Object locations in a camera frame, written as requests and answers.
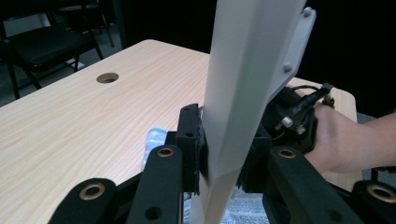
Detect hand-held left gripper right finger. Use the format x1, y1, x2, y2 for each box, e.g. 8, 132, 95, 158
237, 124, 276, 194

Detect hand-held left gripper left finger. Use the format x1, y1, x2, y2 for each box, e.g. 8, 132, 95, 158
164, 103, 208, 195

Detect blue striped cleaning cloth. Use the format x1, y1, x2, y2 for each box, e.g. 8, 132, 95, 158
141, 127, 270, 224

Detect white desk lamp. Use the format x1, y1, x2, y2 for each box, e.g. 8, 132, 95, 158
188, 0, 309, 224

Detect black folding chair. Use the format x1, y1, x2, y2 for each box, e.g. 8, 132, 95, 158
0, 0, 106, 101

